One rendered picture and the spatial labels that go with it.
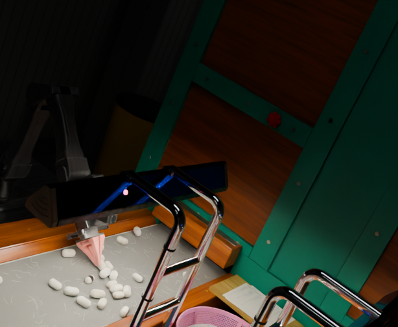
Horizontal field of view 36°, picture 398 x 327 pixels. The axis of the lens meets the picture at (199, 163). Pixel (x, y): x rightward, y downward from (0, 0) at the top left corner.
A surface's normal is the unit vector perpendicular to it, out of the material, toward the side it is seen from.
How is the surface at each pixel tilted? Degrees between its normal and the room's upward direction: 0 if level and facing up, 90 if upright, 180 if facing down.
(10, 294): 0
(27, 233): 0
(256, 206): 90
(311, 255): 90
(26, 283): 0
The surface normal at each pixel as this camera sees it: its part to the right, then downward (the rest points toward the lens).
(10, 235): 0.38, -0.86
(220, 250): -0.56, 0.07
